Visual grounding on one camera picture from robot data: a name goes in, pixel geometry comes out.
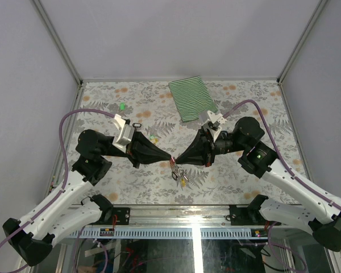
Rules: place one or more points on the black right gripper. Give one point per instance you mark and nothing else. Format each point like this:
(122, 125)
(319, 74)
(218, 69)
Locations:
(202, 151)

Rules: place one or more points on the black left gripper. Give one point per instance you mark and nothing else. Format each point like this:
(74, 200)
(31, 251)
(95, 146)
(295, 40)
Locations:
(141, 149)

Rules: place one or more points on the large metal keyring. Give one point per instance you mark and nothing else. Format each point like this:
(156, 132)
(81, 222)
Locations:
(178, 173)

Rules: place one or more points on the red tag key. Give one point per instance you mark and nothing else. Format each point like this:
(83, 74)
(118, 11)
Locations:
(172, 161)

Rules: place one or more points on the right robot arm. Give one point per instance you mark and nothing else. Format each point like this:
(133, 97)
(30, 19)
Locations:
(319, 213)

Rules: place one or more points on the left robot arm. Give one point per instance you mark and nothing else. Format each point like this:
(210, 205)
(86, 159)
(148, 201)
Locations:
(91, 166)

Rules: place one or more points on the black tag key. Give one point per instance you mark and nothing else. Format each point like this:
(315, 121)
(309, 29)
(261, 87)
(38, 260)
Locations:
(137, 125)

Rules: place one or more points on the green white striped cloth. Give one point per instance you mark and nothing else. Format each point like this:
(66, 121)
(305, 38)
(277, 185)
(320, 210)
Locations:
(191, 97)

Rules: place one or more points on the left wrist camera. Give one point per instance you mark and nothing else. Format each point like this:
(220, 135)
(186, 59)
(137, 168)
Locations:
(126, 133)

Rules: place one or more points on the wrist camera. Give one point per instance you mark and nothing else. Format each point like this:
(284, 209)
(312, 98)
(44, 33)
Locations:
(211, 123)
(126, 133)

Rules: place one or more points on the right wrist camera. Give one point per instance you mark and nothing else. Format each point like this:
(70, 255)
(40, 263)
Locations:
(211, 123)

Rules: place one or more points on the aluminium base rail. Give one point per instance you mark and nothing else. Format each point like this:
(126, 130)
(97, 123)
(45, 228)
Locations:
(170, 216)

